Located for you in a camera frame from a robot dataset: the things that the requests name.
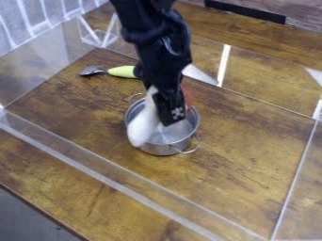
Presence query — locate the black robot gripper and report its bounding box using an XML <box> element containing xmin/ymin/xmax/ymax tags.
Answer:
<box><xmin>133</xmin><ymin>27</ymin><xmax>192</xmax><ymax>126</ymax></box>

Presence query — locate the white and red plush mushroom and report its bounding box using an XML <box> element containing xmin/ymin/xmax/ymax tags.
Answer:
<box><xmin>127</xmin><ymin>86</ymin><xmax>192</xmax><ymax>148</ymax></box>

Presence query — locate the silver metal pot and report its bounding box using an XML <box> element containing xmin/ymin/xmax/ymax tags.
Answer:
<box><xmin>124</xmin><ymin>98</ymin><xmax>202</xmax><ymax>156</ymax></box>

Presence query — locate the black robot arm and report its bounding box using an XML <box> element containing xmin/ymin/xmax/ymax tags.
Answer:
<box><xmin>111</xmin><ymin>0</ymin><xmax>192</xmax><ymax>126</ymax></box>

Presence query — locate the black bar in background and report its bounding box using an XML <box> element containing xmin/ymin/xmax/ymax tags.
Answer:
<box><xmin>204</xmin><ymin>0</ymin><xmax>287</xmax><ymax>24</ymax></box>

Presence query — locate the yellow handled metal spoon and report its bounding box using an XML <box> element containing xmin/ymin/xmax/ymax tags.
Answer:
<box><xmin>79</xmin><ymin>66</ymin><xmax>139</xmax><ymax>78</ymax></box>

